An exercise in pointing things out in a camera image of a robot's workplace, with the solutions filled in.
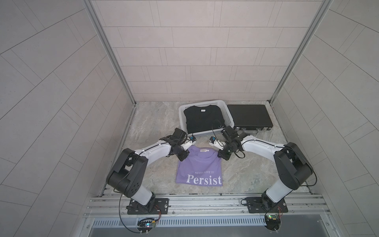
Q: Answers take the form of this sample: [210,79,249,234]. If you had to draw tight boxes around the black t-shirt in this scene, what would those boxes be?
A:
[184,105,225,133]

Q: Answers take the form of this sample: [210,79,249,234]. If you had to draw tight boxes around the purple t-shirt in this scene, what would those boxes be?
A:
[176,146,223,187]

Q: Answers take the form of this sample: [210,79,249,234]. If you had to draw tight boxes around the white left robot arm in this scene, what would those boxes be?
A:
[106,128,196,212]

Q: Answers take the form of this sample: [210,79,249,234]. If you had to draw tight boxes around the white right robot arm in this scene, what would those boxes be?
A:
[209,126,314,210]

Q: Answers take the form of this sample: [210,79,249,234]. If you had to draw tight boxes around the white plastic laundry basket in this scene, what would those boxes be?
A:
[179,100,235,135]

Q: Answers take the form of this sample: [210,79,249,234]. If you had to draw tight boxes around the black hard case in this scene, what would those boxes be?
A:
[227,104,273,131]

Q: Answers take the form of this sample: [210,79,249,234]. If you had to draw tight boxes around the right circuit board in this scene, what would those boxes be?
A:
[265,214,281,232]

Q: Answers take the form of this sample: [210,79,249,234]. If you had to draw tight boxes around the circuit board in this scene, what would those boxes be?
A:
[137,218,158,234]
[265,214,281,232]

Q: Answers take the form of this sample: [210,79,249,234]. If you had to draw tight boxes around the left circuit board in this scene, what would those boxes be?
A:
[137,218,158,234]

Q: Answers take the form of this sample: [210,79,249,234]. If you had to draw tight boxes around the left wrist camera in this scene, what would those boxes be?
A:
[181,135,196,151]

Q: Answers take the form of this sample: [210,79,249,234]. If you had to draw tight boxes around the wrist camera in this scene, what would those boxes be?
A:
[209,136,226,150]
[181,135,196,151]

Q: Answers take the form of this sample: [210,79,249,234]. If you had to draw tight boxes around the right black cable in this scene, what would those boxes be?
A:
[211,119,227,140]

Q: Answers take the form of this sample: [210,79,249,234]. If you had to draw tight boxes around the black cable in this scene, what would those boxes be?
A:
[118,192,143,234]
[211,119,227,140]

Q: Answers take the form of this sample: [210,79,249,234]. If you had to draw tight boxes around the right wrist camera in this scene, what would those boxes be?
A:
[209,136,226,150]

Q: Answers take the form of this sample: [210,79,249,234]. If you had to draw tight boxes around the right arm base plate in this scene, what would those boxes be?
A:
[240,197,288,213]

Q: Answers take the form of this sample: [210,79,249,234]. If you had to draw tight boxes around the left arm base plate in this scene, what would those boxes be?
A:
[126,198,169,215]

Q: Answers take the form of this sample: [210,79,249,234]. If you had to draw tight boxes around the left black cable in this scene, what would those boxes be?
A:
[118,192,143,234]

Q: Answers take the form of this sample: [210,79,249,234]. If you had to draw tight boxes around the aluminium mounting rail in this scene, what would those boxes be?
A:
[84,193,330,218]

